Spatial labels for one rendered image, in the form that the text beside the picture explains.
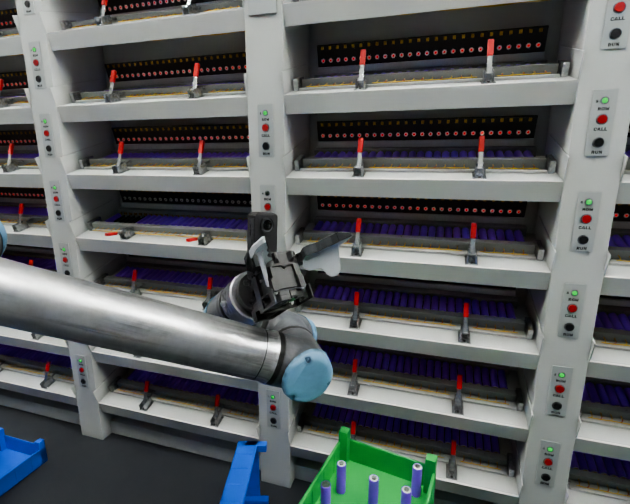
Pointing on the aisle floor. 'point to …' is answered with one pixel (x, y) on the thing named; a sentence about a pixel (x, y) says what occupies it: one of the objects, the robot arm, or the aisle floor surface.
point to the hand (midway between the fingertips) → (311, 231)
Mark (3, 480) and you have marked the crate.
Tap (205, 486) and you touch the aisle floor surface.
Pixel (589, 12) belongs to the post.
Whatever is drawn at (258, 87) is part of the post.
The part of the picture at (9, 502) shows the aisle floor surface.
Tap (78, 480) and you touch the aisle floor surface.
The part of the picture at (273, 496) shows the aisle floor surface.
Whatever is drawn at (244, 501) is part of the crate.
